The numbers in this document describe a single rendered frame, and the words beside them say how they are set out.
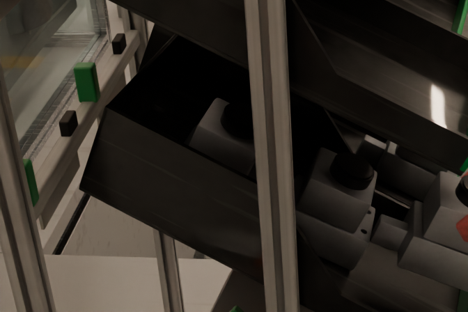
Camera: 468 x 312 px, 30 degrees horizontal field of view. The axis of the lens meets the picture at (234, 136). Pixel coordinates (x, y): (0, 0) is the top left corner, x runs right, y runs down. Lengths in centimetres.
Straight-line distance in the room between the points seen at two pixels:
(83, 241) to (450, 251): 100
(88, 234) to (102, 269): 28
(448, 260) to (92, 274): 75
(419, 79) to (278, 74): 14
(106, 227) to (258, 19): 121
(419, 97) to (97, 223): 110
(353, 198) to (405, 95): 9
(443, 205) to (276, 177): 13
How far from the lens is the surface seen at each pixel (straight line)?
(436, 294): 67
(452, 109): 57
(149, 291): 122
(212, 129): 60
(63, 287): 126
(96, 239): 159
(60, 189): 67
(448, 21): 71
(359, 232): 62
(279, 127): 49
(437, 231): 60
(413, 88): 57
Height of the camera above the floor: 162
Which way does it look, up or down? 29 degrees down
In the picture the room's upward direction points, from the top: 5 degrees counter-clockwise
